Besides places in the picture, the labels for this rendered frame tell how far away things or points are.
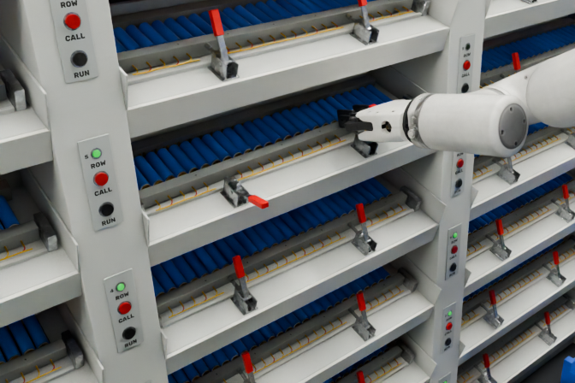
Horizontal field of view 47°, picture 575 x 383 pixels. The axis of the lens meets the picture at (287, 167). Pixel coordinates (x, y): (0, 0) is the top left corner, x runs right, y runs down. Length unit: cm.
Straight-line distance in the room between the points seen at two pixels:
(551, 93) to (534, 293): 108
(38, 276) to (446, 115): 58
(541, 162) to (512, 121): 71
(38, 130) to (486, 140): 56
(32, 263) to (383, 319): 74
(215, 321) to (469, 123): 49
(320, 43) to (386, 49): 11
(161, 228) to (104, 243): 9
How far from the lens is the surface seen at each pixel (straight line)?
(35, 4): 77
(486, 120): 90
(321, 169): 107
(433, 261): 139
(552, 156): 166
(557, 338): 204
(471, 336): 167
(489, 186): 148
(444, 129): 94
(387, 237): 126
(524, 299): 182
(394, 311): 139
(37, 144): 81
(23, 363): 101
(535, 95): 84
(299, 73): 97
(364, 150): 112
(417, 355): 155
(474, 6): 123
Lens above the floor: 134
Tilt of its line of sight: 24 degrees down
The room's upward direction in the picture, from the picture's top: 3 degrees counter-clockwise
